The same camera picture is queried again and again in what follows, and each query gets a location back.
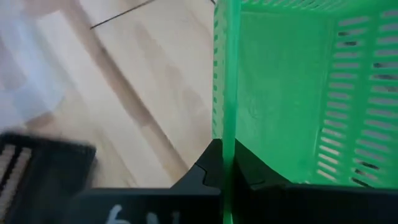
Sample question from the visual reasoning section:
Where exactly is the green plastic slotted basket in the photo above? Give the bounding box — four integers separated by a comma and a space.
212, 0, 398, 224

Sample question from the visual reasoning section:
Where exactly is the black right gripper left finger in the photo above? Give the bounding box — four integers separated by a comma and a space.
170, 138, 224, 189

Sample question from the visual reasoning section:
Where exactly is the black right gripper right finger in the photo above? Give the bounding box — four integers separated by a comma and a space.
234, 139, 290, 189

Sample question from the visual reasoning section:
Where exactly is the black plastic slotted basket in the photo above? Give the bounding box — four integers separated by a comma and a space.
0, 132, 98, 224

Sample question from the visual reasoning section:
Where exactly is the clear plastic container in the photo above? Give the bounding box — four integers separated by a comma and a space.
0, 0, 68, 131

